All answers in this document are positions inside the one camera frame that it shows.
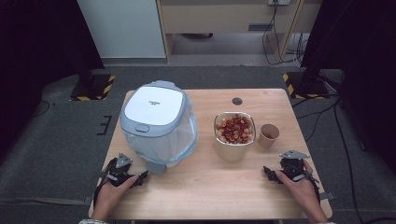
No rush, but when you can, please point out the person's left hand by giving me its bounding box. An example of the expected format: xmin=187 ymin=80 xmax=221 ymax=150
xmin=91 ymin=175 xmax=140 ymax=222

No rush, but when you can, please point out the person's right hand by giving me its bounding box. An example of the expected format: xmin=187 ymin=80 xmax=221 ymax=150
xmin=274 ymin=160 xmax=330 ymax=224

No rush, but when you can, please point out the black hanging cable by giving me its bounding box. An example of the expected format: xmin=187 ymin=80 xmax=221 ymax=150
xmin=261 ymin=0 xmax=302 ymax=66

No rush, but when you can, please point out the cream bowl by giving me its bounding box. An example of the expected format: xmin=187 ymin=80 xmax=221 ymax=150
xmin=213 ymin=111 xmax=257 ymax=163

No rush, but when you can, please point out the white plastic bin liner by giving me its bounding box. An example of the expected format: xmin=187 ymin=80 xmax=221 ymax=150
xmin=122 ymin=104 xmax=198 ymax=164

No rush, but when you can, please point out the black gripper strap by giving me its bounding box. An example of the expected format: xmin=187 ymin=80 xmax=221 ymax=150
xmin=306 ymin=174 xmax=322 ymax=203
xmin=92 ymin=181 xmax=108 ymax=208

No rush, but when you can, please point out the blue-grey lidded trash can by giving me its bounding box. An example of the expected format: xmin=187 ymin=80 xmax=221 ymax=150
xmin=119 ymin=79 xmax=199 ymax=175

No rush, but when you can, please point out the black striped stand base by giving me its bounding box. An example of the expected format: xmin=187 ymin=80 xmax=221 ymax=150
xmin=69 ymin=73 xmax=117 ymax=102
xmin=282 ymin=70 xmax=331 ymax=100

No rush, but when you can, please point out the light wooden desk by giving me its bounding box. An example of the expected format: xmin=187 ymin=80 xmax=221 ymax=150
xmin=155 ymin=0 xmax=323 ymax=64

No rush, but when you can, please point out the brown paper cup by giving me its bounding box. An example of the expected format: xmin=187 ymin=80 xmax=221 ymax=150
xmin=258 ymin=123 xmax=280 ymax=149

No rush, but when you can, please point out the black curtain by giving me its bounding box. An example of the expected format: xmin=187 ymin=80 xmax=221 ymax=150
xmin=299 ymin=0 xmax=396 ymax=175
xmin=0 ymin=0 xmax=106 ymax=164

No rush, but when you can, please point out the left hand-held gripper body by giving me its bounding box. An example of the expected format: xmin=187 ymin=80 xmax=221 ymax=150
xmin=101 ymin=152 xmax=140 ymax=188

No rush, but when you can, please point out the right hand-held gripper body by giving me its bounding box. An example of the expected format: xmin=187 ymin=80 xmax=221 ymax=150
xmin=277 ymin=149 xmax=320 ymax=184

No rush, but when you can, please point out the thin black floor cable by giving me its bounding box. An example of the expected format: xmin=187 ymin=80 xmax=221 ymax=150
xmin=32 ymin=99 xmax=56 ymax=119

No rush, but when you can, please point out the white panel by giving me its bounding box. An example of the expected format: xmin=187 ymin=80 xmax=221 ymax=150
xmin=76 ymin=0 xmax=167 ymax=60

